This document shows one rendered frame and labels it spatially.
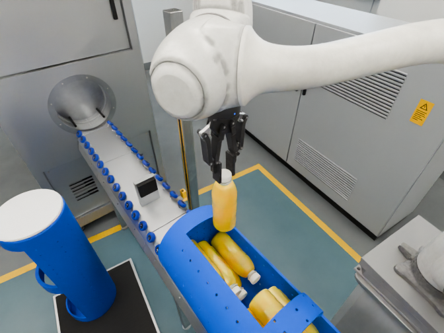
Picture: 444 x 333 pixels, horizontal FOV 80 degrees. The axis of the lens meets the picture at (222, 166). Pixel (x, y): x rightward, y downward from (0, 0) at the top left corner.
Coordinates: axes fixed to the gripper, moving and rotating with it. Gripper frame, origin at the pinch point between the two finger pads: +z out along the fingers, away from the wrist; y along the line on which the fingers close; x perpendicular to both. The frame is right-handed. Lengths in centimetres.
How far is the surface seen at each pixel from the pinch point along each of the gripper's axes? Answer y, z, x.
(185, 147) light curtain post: -24, 43, -64
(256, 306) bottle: 8.2, 28.9, 23.7
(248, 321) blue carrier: 13.0, 26.2, 25.5
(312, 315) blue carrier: -0.7, 26.3, 34.7
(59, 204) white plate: 41, 43, -64
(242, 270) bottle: -0.3, 40.9, 9.7
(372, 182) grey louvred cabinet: -142, 96, 0
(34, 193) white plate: 48, 43, -78
